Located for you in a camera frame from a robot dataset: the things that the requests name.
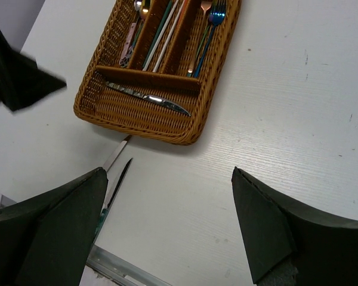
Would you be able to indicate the copper fork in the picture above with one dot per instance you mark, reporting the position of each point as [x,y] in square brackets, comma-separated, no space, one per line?
[205,6]

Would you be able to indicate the green handled knife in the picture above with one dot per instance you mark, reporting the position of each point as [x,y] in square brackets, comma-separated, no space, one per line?
[110,197]

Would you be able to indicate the green rainbow fork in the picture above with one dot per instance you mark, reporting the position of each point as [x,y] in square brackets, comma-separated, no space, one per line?
[205,31]

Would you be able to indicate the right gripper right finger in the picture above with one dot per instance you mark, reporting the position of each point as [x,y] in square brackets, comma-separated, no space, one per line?
[288,242]

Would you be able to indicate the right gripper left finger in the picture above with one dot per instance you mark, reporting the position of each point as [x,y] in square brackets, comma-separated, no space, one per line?
[46,239]

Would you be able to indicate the dark handled knife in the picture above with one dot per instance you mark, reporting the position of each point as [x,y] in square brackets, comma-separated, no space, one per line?
[149,98]

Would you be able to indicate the teal chopstick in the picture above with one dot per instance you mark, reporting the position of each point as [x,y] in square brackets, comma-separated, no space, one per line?
[163,20]

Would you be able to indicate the aluminium table rail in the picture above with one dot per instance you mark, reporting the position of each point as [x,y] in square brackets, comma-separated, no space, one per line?
[119,271]

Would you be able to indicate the blue fork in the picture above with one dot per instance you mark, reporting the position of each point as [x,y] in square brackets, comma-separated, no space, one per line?
[215,18]

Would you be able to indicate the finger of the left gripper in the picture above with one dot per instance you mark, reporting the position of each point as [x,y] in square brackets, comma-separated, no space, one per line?
[22,82]

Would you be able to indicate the pink handled silver spoon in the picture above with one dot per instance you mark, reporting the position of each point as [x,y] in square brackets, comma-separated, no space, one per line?
[124,54]

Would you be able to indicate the wicker cutlery tray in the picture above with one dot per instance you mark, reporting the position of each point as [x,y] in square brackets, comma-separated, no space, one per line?
[102,106]

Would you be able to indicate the gold rainbow spoon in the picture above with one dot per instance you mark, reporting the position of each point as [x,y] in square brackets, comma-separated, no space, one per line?
[142,7]

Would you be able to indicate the pink handled knife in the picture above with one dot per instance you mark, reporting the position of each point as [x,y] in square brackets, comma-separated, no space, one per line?
[115,154]

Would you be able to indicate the long orange chopstick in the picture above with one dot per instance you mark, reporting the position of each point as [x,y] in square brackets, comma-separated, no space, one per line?
[183,8]

